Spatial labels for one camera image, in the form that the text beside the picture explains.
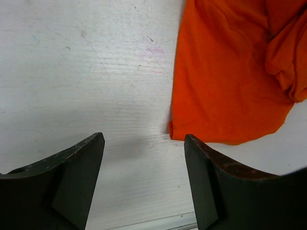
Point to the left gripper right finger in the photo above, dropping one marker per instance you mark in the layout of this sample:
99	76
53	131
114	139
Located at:
228	195

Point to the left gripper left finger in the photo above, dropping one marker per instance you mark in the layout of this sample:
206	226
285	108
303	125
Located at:
54	193

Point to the orange t shirt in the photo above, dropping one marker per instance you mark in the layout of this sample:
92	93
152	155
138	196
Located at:
240	67

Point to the aluminium table frame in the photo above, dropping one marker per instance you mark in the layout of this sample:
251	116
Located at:
186	221

